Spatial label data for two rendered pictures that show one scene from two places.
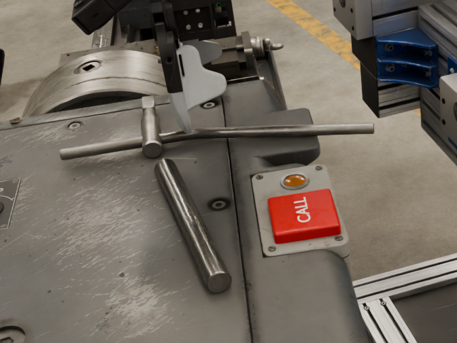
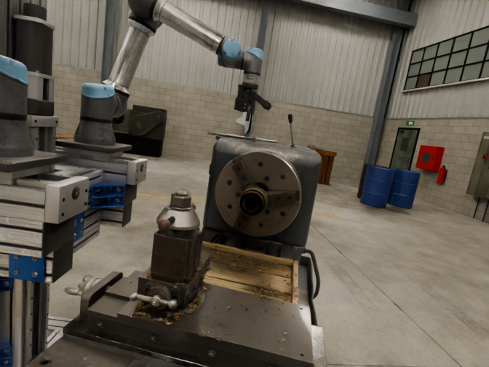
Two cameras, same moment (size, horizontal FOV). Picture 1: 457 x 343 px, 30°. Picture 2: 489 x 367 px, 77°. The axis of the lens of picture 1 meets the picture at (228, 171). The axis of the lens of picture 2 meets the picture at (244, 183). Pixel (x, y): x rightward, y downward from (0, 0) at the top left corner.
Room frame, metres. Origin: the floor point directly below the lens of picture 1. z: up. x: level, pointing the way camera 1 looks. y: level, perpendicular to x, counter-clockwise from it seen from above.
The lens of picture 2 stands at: (2.22, 0.23, 1.31)
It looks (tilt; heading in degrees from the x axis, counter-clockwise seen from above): 10 degrees down; 187
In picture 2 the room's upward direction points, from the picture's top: 9 degrees clockwise
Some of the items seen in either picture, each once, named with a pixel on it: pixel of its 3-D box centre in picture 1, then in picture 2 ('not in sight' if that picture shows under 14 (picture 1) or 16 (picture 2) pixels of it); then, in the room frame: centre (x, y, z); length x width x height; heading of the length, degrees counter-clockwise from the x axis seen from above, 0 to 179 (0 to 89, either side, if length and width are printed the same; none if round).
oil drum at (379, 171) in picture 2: not in sight; (376, 186); (-5.20, 2.40, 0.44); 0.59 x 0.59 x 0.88
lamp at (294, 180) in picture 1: (294, 182); not in sight; (0.70, -0.06, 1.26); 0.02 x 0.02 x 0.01
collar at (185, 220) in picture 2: not in sight; (179, 215); (1.69, 0.05, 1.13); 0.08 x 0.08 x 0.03
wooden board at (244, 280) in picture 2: not in sight; (236, 274); (1.38, 0.14, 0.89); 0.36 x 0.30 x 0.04; 88
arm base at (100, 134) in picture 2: not in sight; (95, 129); (1.07, -0.54, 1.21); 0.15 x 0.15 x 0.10
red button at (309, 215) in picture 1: (303, 218); not in sight; (0.63, -0.06, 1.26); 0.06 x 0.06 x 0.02; 88
